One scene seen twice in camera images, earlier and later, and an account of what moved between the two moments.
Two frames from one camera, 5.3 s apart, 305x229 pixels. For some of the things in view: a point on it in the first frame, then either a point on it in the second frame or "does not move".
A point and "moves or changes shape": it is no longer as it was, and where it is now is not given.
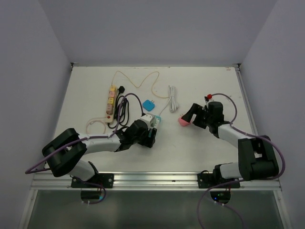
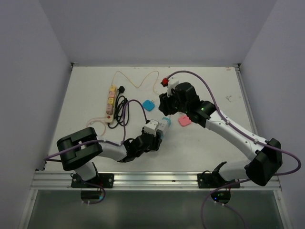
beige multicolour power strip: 110,105 does not move
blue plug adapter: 148,105 does not move
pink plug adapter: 184,122 does not move
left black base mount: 106,180 does not move
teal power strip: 155,124 moves or changes shape
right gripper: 195,109 to 166,106
